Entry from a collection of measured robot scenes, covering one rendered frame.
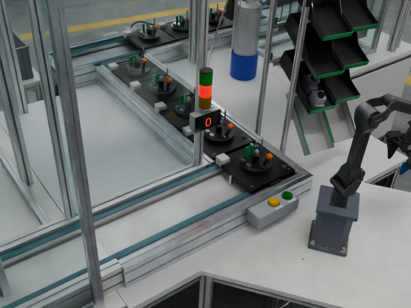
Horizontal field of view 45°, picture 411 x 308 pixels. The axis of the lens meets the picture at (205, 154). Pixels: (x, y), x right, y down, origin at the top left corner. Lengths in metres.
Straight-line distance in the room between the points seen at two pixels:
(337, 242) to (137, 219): 0.75
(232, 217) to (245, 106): 0.95
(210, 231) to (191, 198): 0.20
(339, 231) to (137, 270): 0.74
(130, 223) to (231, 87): 1.24
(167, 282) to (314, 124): 0.95
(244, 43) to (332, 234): 1.34
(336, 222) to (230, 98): 1.15
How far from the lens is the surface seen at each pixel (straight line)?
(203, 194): 2.04
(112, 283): 1.77
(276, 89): 2.90
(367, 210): 2.20
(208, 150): 2.18
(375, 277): 1.95
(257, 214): 1.91
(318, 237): 1.93
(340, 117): 2.35
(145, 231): 1.89
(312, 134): 2.23
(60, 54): 1.15
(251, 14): 2.80
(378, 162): 2.48
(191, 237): 1.82
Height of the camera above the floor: 2.28
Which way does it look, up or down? 37 degrees down
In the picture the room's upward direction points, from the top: 3 degrees clockwise
